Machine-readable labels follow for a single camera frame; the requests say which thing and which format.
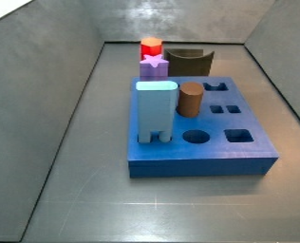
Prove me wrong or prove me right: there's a light blue tall block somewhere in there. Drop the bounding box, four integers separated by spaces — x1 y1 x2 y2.
136 81 178 143

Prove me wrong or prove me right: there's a purple star prism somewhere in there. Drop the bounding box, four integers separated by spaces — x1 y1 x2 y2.
139 54 168 81

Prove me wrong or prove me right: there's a blue insertion board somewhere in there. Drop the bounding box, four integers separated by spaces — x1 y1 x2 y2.
127 76 278 178

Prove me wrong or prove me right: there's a brown cylinder peg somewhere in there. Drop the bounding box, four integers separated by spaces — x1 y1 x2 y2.
176 82 203 118

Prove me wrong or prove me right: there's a red hexagonal prism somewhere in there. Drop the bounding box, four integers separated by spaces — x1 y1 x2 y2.
139 37 161 59

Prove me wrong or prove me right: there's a black curved fixture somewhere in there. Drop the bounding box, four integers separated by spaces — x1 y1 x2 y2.
163 48 214 76

